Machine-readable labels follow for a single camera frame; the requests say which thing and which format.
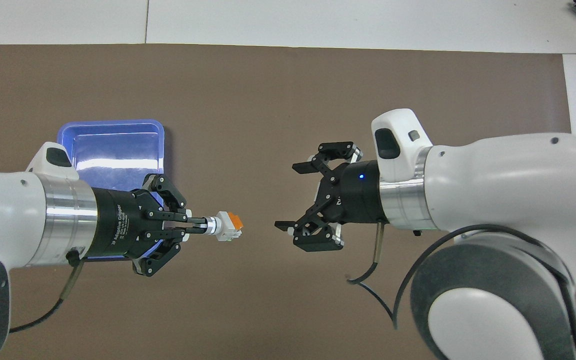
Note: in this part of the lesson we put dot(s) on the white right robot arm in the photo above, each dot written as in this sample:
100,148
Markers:
493,185

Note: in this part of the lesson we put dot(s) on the blue plastic tray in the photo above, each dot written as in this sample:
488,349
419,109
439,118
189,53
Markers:
118,145

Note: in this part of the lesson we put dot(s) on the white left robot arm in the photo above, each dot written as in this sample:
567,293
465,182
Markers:
8,210

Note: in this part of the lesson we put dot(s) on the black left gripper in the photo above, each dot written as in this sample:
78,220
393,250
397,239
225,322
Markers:
118,225

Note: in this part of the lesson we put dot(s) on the brown paper table mat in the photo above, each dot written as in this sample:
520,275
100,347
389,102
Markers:
268,100

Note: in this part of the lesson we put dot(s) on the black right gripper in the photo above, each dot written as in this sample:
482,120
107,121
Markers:
355,195

